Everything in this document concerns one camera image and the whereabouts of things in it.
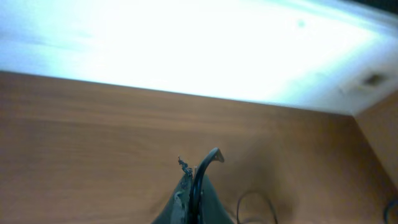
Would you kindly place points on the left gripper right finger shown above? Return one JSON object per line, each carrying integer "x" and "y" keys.
{"x": 212, "y": 210}

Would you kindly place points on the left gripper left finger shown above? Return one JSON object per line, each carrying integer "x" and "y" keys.
{"x": 176, "y": 209}

